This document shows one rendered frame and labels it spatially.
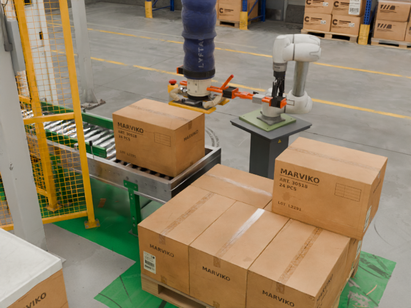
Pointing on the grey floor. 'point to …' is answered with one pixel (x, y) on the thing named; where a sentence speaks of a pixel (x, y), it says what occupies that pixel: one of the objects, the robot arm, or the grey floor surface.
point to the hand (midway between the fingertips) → (277, 101)
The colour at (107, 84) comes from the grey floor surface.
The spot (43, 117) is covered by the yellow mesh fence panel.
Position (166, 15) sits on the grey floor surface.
